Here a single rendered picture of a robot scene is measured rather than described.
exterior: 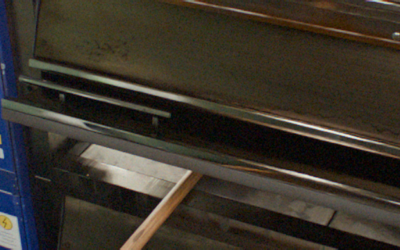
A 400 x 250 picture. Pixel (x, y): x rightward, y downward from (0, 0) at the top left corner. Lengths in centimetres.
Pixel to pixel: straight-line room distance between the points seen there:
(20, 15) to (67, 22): 11
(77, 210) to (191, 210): 32
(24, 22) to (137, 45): 26
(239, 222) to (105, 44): 44
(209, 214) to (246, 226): 8
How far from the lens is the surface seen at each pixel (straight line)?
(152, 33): 176
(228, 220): 190
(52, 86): 180
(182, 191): 192
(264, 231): 188
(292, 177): 158
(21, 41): 194
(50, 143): 204
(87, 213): 212
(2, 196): 217
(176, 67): 174
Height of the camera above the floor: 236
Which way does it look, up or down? 33 degrees down
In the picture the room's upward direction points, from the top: 1 degrees counter-clockwise
